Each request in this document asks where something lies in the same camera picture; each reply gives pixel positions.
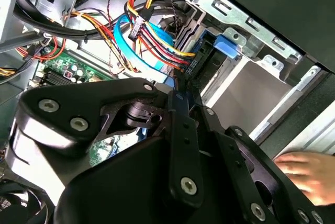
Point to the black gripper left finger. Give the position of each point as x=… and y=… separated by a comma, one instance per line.
x=78, y=98

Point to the hard disk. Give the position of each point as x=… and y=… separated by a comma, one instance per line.
x=226, y=46

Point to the person bare hand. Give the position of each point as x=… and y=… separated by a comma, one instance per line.
x=314, y=174

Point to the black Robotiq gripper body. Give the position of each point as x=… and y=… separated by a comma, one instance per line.
x=117, y=195

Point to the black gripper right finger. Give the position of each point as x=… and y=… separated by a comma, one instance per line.
x=235, y=156

